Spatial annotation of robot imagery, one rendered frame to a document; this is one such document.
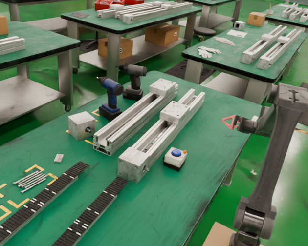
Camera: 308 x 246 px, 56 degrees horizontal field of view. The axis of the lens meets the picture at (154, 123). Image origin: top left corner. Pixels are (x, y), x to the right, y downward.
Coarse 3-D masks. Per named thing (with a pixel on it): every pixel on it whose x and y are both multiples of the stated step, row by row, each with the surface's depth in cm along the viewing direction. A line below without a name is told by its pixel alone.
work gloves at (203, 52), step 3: (306, 9) 666; (201, 48) 300; (204, 48) 301; (207, 48) 301; (210, 48) 303; (201, 51) 291; (204, 51) 292; (210, 51) 295; (213, 51) 293; (216, 51) 294; (219, 51) 297; (201, 54) 281; (204, 54) 279; (207, 54) 280; (210, 54) 282; (204, 57) 278
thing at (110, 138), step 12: (144, 96) 174; (168, 96) 183; (132, 108) 159; (144, 108) 167; (156, 108) 171; (120, 120) 149; (132, 120) 149; (144, 120) 161; (96, 132) 136; (108, 132) 141; (120, 132) 138; (132, 132) 150; (96, 144) 137; (108, 144) 134; (120, 144) 141
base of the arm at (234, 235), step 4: (236, 232) 89; (232, 236) 95; (236, 236) 88; (232, 240) 90; (236, 240) 88; (232, 244) 89; (236, 244) 87; (240, 244) 86; (244, 244) 85; (248, 244) 86; (256, 244) 86
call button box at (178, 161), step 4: (172, 148) 136; (168, 152) 133; (164, 156) 137; (168, 156) 131; (172, 156) 131; (176, 156) 131; (180, 156) 132; (184, 156) 132; (164, 160) 133; (168, 160) 132; (172, 160) 131; (176, 160) 129; (180, 160) 129; (184, 160) 135; (164, 164) 134; (168, 164) 133; (172, 164) 132; (176, 164) 130; (180, 164) 130; (172, 168) 133; (176, 168) 131; (180, 168) 133
